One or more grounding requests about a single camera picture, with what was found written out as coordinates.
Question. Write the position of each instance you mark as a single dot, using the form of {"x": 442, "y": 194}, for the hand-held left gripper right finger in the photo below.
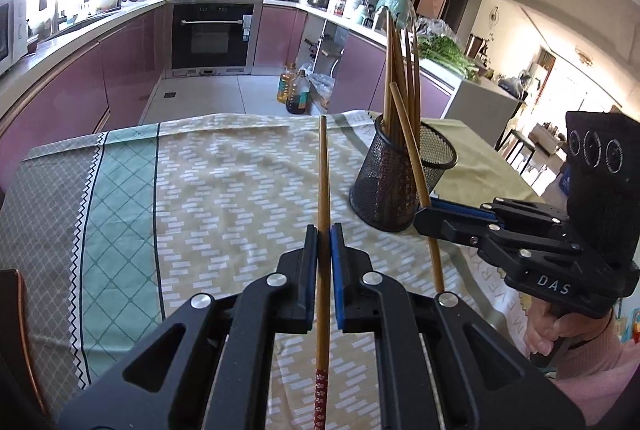
{"x": 336, "y": 280}

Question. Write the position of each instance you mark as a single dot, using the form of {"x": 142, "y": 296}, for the crumpled plastic bag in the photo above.
{"x": 322, "y": 89}

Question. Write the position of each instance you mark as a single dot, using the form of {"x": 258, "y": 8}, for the green leafy vegetables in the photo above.
{"x": 447, "y": 54}

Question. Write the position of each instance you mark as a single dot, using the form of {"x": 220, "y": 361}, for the white kitchen counter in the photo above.
{"x": 475, "y": 99}

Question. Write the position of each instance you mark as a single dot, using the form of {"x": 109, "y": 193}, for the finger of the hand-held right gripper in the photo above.
{"x": 460, "y": 209}
{"x": 530, "y": 212}

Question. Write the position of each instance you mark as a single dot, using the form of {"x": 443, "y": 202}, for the purple base cabinets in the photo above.
{"x": 125, "y": 54}

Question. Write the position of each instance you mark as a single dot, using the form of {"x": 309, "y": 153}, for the clear plastic bag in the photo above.
{"x": 440, "y": 28}

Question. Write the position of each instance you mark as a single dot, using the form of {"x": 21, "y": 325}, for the patterned green beige tablecloth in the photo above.
{"x": 225, "y": 190}

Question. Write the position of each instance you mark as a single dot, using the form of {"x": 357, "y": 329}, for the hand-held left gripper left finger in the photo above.
{"x": 314, "y": 275}

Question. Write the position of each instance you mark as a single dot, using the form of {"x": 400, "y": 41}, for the black mesh holder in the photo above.
{"x": 372, "y": 195}

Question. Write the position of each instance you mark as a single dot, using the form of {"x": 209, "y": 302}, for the person's right forearm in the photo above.
{"x": 595, "y": 375}

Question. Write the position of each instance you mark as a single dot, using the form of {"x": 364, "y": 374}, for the dark wooden chair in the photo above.
{"x": 15, "y": 335}

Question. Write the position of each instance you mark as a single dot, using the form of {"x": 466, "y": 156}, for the black built-in oven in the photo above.
{"x": 210, "y": 39}

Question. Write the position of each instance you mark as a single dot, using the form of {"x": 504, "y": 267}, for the yellow oil bottle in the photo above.
{"x": 286, "y": 84}

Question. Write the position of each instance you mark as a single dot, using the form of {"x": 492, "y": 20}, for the mint green appliance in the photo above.
{"x": 400, "y": 4}

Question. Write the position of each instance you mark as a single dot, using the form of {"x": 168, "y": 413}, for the person's right hand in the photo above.
{"x": 542, "y": 330}

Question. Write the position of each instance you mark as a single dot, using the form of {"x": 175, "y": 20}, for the bunch of wooden chopsticks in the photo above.
{"x": 388, "y": 74}

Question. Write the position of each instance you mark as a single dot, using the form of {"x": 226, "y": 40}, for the white microwave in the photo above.
{"x": 11, "y": 32}

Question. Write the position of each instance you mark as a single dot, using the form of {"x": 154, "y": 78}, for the red-ended wooden chopstick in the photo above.
{"x": 323, "y": 169}
{"x": 407, "y": 129}

